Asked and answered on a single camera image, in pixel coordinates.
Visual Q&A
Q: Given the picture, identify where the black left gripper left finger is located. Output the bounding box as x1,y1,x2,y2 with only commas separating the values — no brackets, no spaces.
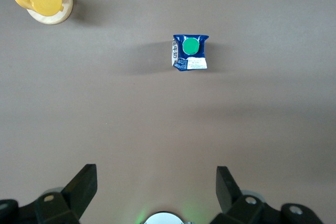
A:
0,163,98,224

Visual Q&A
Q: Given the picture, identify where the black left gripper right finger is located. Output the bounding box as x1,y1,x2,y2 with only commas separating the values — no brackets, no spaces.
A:
209,166,327,224

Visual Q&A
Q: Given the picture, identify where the blue white milk carton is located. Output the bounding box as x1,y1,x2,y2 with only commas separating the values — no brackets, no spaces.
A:
167,34,210,72

